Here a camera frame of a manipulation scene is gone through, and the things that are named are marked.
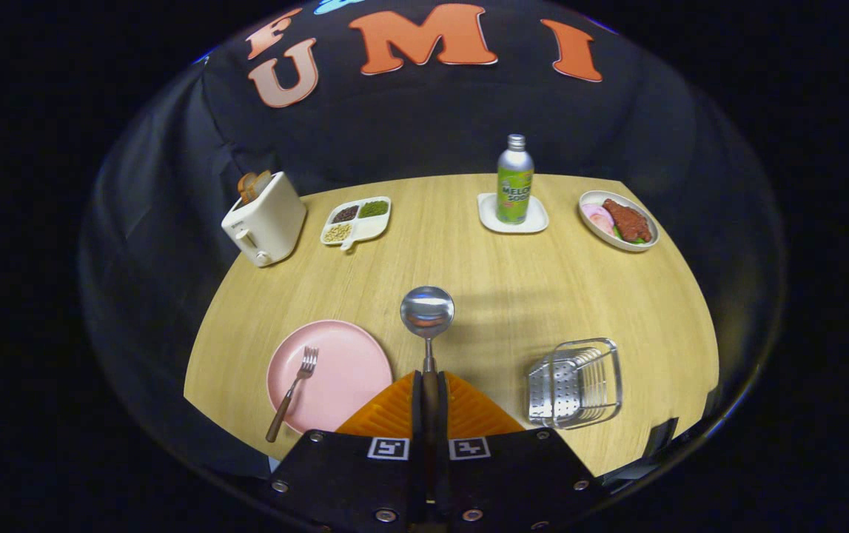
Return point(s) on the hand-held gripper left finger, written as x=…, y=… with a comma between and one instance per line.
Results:
x=417, y=414

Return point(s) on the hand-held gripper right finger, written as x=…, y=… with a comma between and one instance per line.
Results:
x=444, y=414

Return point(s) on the pink round plate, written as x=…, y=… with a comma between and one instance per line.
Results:
x=350, y=377

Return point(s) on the white divided bean dish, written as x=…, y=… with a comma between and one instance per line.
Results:
x=365, y=226

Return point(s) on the white square coaster tray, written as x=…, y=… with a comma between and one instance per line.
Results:
x=487, y=218

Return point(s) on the white plate of food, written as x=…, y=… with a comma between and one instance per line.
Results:
x=594, y=229

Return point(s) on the silver green drink bottle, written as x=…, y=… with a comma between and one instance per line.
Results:
x=514, y=185

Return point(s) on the cream toaster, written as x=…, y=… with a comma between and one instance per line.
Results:
x=265, y=226

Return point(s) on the pink ham slices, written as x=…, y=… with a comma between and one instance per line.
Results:
x=598, y=218

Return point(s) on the green lettuce leaf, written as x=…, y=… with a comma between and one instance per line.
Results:
x=635, y=240

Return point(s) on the brown meat pieces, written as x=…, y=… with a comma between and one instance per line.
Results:
x=628, y=220

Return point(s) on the toast slice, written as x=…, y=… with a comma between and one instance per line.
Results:
x=250, y=185

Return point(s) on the black backdrop cloth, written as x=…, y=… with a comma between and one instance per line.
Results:
x=409, y=126

